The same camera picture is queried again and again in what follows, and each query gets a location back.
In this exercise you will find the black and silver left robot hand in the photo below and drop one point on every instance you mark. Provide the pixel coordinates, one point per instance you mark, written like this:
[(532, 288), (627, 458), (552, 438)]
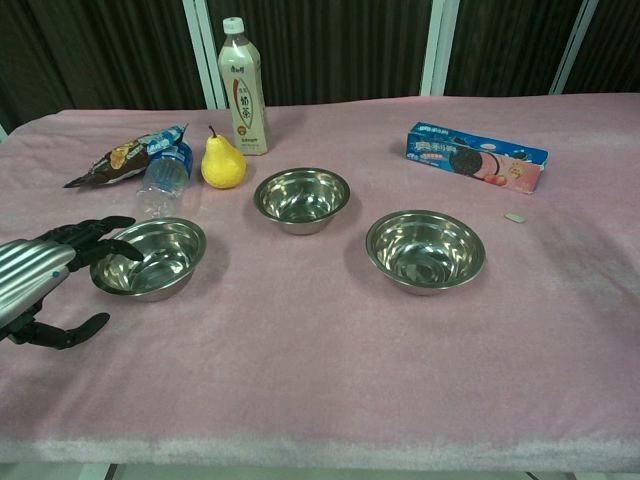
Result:
[(35, 265)]

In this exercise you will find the stainless steel bowl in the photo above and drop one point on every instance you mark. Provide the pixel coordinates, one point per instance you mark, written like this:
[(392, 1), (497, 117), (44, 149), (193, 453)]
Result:
[(300, 197), (425, 252), (165, 255)]

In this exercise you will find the brown and blue snack bag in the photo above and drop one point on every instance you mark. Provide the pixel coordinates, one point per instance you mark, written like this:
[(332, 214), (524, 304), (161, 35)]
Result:
[(125, 157)]

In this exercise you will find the clear water bottle blue label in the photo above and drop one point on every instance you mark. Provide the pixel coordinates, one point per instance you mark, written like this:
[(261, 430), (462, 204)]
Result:
[(165, 180)]

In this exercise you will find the dark ribbed partition panel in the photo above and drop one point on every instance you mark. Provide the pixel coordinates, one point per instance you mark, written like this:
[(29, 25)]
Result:
[(330, 50), (505, 45), (100, 55), (617, 45)]

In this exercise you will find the milk tea bottle white cap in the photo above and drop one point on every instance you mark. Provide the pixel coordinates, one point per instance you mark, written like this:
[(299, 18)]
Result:
[(243, 90)]

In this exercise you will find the pink table cloth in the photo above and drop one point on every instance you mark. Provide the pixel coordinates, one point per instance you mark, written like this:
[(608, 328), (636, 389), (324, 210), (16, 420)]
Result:
[(320, 360)]

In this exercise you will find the blue and pink cookie box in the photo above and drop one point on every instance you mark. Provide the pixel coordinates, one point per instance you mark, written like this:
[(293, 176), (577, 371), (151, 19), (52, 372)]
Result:
[(470, 157)]

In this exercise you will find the small grey eraser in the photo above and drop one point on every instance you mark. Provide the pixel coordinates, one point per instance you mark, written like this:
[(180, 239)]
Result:
[(515, 217)]

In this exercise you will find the white partition frame post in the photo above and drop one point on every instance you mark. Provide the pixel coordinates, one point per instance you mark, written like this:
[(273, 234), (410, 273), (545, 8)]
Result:
[(575, 45), (205, 55), (437, 47)]

